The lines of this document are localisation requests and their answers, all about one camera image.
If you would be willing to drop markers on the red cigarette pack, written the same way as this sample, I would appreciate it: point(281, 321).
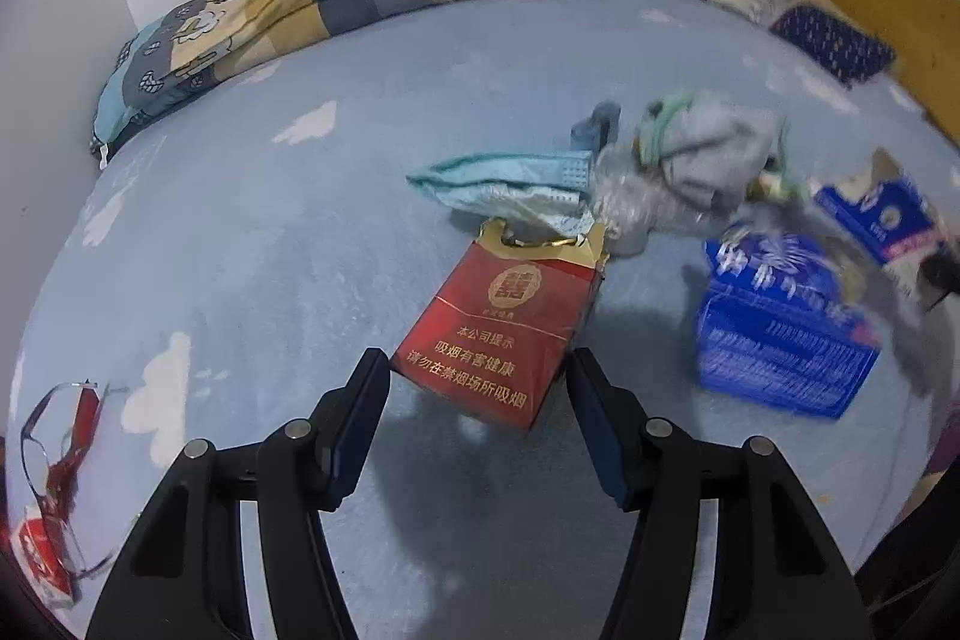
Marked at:
point(493, 337)

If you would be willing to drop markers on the blue tissue pack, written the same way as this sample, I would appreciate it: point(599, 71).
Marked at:
point(773, 328)

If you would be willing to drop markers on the clear plastic bag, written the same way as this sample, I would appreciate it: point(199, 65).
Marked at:
point(632, 205)

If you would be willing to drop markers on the light blue face mask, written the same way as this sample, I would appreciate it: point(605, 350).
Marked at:
point(547, 190)

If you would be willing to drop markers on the blue cloud-print bed blanket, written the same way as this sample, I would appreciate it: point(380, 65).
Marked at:
point(235, 260)

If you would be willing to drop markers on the blue tape roll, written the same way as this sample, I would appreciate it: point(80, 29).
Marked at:
point(597, 131)

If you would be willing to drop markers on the grey sock green cuff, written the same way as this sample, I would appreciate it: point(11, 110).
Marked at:
point(707, 148)

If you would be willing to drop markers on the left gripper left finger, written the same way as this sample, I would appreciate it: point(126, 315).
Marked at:
point(180, 572)

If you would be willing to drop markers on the navy dotted pillow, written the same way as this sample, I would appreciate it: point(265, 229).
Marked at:
point(848, 54)

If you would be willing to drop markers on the blue silver milk carton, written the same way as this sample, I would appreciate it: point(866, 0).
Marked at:
point(891, 221)

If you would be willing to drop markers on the red cigarette pack wrapper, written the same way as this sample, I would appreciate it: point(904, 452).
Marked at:
point(56, 482)

